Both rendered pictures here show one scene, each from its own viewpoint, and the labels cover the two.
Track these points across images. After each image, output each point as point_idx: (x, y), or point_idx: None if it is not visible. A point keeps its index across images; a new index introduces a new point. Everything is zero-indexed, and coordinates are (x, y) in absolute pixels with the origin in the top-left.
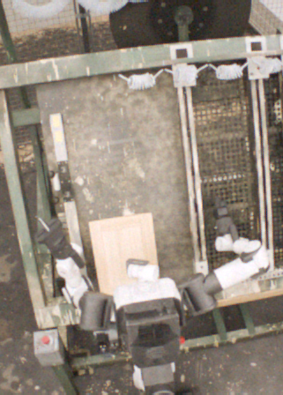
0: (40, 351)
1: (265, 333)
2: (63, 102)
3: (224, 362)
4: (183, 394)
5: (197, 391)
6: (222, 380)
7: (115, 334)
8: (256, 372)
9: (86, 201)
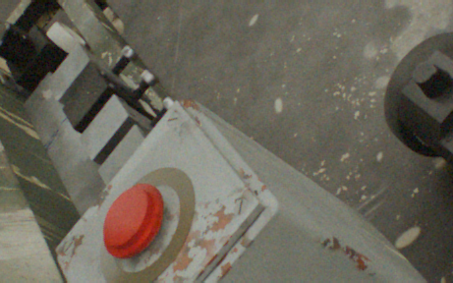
0: (234, 183)
1: (163, 98)
2: None
3: (304, 172)
4: (419, 102)
5: (391, 93)
6: (357, 134)
7: (117, 154)
8: (297, 80)
9: None
